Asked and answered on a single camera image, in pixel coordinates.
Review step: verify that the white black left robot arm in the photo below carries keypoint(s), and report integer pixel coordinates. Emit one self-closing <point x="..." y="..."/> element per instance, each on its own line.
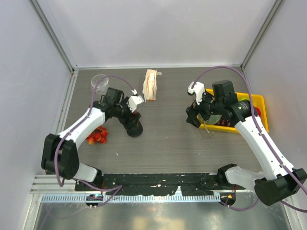
<point x="60" y="151"/>

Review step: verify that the red apple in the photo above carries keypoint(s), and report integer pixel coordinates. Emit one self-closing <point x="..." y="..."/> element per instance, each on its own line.
<point x="257" y="112"/>

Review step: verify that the yellow plastic fruit tray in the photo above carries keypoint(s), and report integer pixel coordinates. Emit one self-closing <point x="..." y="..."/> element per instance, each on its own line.
<point x="259" y="104"/>

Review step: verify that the stack of paper filters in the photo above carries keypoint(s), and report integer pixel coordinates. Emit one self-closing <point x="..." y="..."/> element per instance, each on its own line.
<point x="150" y="85"/>

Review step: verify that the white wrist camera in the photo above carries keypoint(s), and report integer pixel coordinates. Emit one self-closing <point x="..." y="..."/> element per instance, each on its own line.
<point x="197" y="89"/>
<point x="134" y="101"/>

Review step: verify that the red cherry bunch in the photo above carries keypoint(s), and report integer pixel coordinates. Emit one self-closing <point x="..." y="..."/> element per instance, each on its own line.
<point x="99" y="135"/>

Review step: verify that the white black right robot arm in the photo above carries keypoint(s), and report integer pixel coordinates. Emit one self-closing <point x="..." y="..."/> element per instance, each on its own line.
<point x="278" y="179"/>

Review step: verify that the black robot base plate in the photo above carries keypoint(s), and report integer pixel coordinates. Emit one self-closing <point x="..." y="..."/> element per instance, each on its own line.
<point x="164" y="184"/>

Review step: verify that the black base glass carafe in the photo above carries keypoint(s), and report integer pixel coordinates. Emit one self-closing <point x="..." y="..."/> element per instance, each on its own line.
<point x="133" y="125"/>

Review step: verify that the clear plastic coffee dripper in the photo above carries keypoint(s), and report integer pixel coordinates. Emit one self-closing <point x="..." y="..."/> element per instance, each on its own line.
<point x="100" y="84"/>

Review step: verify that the white slotted cable duct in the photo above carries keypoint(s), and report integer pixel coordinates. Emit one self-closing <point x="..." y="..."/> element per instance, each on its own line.
<point x="91" y="198"/>

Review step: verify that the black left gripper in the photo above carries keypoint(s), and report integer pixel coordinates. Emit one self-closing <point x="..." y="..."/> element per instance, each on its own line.
<point x="127" y="122"/>

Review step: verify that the green netted melon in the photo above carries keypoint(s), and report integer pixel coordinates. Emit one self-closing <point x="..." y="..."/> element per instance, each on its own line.
<point x="212" y="120"/>

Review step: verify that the red grape bunch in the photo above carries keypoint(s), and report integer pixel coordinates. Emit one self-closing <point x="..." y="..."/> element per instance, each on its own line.
<point x="224" y="123"/>

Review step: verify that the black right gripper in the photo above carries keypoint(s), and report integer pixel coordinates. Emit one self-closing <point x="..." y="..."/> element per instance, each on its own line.
<point x="194" y="109"/>

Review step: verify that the green apple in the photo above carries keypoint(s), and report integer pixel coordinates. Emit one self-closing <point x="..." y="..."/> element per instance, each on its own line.
<point x="244" y="100"/>

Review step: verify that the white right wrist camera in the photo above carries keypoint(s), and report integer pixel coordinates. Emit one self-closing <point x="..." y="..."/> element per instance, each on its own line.
<point x="197" y="89"/>

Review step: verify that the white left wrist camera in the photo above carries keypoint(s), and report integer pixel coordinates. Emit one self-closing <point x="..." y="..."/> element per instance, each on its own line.
<point x="134" y="101"/>

